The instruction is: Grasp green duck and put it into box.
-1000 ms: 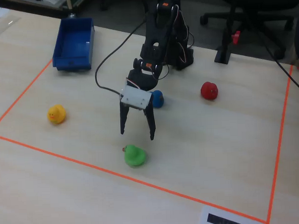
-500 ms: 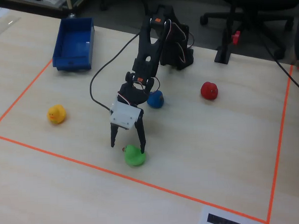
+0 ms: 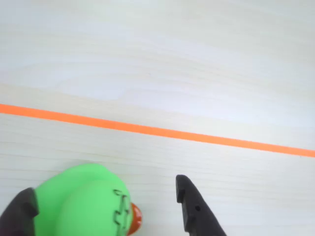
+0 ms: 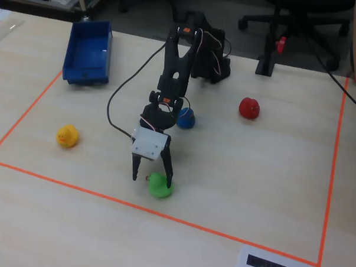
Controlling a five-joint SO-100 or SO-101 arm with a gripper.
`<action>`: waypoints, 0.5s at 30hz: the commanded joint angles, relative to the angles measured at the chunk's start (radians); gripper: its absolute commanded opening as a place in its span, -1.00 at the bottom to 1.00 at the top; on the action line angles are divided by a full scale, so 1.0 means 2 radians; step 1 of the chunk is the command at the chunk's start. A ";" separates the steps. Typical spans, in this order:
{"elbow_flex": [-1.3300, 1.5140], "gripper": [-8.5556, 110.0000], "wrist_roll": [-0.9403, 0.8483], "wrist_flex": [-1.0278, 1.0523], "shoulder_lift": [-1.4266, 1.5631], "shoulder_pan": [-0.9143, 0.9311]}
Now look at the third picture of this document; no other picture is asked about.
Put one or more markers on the long orange tape strip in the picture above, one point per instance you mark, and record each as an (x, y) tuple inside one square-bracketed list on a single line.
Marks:
[(157, 131)]

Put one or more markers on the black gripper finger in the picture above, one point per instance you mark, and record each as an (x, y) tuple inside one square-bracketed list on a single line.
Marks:
[(17, 216), (197, 216)]

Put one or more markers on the green rubber duck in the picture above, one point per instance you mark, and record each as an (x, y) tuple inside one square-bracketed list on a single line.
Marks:
[(81, 196)]

